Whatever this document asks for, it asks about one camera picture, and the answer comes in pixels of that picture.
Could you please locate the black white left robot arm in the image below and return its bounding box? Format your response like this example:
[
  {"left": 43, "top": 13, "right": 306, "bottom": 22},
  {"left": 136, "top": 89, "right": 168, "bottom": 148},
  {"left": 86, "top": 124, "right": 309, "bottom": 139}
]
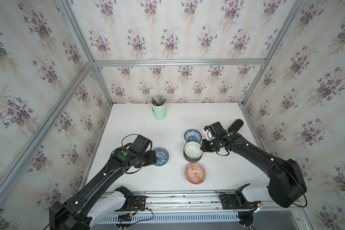
[{"left": 47, "top": 135, "right": 157, "bottom": 230}]

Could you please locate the aluminium front rail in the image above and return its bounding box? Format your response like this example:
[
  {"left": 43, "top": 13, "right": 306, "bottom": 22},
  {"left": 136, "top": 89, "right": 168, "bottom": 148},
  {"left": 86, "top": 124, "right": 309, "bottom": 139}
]
[{"left": 97, "top": 189, "right": 294, "bottom": 215}]

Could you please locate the white slotted cable duct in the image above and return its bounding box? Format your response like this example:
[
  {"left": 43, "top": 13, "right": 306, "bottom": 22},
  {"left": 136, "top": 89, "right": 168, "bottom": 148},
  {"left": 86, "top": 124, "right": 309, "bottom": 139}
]
[{"left": 98, "top": 211, "right": 240, "bottom": 225}]

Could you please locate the white green patterned bowl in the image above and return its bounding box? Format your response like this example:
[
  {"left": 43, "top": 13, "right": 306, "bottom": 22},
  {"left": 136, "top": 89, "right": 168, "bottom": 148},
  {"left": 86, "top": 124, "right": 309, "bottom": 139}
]
[{"left": 184, "top": 141, "right": 203, "bottom": 159}]

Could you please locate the blue rose bowl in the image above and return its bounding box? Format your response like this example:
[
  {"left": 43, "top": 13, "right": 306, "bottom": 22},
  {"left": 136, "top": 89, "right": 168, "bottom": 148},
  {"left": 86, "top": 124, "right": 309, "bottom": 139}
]
[{"left": 184, "top": 129, "right": 202, "bottom": 143}]

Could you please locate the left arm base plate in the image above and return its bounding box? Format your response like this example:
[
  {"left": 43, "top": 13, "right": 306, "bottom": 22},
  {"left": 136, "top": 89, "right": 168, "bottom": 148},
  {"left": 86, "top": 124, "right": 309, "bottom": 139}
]
[{"left": 115, "top": 186, "right": 147, "bottom": 212}]

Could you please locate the blue floral swirl bowl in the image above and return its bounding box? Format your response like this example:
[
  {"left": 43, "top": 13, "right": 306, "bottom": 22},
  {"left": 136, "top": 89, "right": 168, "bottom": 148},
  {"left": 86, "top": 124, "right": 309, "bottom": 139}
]
[{"left": 154, "top": 148, "right": 169, "bottom": 166}]

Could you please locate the orange patterned bowl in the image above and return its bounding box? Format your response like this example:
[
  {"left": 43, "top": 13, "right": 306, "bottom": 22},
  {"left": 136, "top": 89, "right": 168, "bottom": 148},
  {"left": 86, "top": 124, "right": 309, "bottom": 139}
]
[{"left": 185, "top": 163, "right": 206, "bottom": 185}]

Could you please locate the dark navy petal bowl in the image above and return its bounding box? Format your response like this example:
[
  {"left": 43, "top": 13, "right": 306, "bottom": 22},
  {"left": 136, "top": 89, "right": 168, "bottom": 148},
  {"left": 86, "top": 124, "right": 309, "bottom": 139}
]
[{"left": 184, "top": 155, "right": 202, "bottom": 163}]

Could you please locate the mint green cup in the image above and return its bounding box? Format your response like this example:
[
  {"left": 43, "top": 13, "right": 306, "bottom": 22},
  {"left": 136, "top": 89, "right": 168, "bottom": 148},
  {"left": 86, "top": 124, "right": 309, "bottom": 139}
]
[{"left": 152, "top": 103, "right": 167, "bottom": 120}]

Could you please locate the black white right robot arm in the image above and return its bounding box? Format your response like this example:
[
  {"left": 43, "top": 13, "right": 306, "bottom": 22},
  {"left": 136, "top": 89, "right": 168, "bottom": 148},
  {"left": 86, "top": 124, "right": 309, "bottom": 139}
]
[{"left": 201, "top": 119, "right": 307, "bottom": 208}]

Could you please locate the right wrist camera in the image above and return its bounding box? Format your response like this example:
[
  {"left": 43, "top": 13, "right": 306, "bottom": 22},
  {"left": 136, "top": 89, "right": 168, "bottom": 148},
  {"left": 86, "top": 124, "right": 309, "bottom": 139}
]
[{"left": 204, "top": 128, "right": 213, "bottom": 140}]

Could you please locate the colourful sticks bundle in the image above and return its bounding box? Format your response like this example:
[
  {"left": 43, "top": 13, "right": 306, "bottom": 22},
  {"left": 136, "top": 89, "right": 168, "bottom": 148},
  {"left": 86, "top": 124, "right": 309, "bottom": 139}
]
[{"left": 151, "top": 95, "right": 166, "bottom": 106}]

